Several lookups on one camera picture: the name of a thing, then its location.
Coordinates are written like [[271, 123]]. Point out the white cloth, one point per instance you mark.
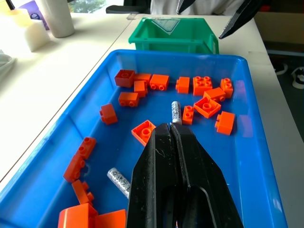
[[6, 63]]

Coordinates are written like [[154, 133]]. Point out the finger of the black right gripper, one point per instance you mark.
[[185, 4], [240, 16]]

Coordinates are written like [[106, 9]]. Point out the white foam block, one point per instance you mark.
[[35, 35]]

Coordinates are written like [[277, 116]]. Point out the white cylindrical cup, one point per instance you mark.
[[59, 19]]

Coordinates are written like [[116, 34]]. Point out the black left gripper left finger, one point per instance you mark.
[[152, 171]]

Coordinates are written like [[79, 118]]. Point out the purple packet with logo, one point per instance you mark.
[[36, 12]]

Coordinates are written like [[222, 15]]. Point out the black chair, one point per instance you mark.
[[123, 8]]

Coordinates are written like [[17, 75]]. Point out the brown cardboard box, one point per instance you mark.
[[282, 26]]

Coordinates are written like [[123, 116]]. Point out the green plastic bin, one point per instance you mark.
[[166, 42]]

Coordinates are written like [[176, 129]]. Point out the black and white shoe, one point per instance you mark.
[[281, 69], [298, 78]]

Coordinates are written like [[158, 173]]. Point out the silver metal cylinder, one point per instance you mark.
[[117, 179], [176, 111]]

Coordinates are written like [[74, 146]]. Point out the blue plastic tray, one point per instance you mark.
[[118, 152]]

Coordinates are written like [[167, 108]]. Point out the clear plastic bag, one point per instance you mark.
[[167, 25]]

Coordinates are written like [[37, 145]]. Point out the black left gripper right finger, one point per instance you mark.
[[202, 171]]

